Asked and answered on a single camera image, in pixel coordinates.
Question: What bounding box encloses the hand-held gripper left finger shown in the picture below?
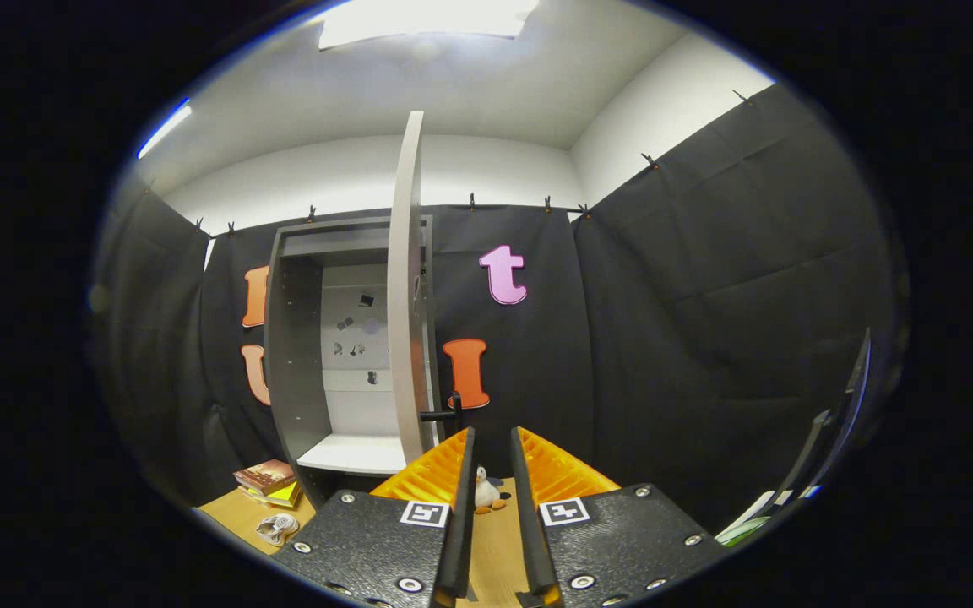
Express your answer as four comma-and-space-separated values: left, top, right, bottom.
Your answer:
271, 426, 476, 608

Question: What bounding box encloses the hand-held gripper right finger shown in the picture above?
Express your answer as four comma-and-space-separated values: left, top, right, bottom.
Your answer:
510, 426, 728, 608

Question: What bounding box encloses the grey shoe cabinet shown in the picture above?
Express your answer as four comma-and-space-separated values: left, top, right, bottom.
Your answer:
263, 215, 437, 508

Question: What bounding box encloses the yellow cover book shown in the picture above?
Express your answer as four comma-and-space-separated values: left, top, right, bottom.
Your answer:
242, 481, 302, 509

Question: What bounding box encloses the black door handle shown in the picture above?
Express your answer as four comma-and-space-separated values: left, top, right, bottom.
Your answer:
419, 393, 464, 436

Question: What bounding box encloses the dark flat monitor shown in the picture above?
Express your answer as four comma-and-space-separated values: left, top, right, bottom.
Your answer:
769, 328, 873, 516

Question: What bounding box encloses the black backdrop cloth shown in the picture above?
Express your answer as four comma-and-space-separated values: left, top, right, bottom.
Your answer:
90, 84, 910, 541

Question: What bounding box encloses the white striped canvas shoe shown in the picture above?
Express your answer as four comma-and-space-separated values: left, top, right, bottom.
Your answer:
254, 513, 300, 547

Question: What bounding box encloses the narrow ceiling light strip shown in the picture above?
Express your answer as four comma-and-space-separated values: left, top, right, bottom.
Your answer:
136, 100, 193, 161

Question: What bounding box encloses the row of black cloth clips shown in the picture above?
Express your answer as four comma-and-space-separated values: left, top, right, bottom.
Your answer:
193, 89, 749, 237

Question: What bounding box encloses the penguin plush toy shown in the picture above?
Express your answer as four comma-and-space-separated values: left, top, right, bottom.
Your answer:
474, 467, 511, 514

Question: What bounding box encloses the wide ceiling light panel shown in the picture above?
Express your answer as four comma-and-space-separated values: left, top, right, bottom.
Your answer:
318, 0, 542, 50

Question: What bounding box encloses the brown cover book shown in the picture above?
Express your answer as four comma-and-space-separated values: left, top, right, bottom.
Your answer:
233, 459, 297, 497

